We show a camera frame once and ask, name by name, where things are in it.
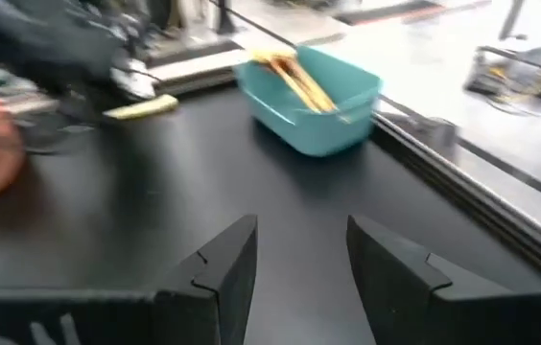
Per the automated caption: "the black table border frame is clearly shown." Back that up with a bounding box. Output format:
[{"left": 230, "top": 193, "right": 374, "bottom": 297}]
[{"left": 368, "top": 93, "right": 541, "bottom": 288}]

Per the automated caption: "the teal plastic bin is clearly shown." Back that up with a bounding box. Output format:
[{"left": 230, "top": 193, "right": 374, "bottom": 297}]
[{"left": 233, "top": 43, "right": 383, "bottom": 158}]

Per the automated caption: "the black pole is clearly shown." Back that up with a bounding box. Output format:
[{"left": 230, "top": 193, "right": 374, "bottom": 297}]
[{"left": 498, "top": 0, "right": 527, "bottom": 40}]

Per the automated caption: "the gold spoon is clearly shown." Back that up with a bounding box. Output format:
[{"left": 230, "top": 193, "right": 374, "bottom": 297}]
[
  {"left": 249, "top": 47, "right": 322, "bottom": 115},
  {"left": 260, "top": 50, "right": 332, "bottom": 114},
  {"left": 274, "top": 53, "right": 340, "bottom": 114}
]

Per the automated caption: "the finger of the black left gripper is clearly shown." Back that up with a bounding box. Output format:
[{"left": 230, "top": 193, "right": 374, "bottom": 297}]
[{"left": 108, "top": 63, "right": 157, "bottom": 102}]

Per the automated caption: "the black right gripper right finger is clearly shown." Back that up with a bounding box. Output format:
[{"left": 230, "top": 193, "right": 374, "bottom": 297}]
[{"left": 345, "top": 214, "right": 541, "bottom": 345}]

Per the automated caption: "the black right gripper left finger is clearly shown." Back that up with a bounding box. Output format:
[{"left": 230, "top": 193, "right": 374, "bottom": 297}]
[{"left": 153, "top": 213, "right": 259, "bottom": 345}]

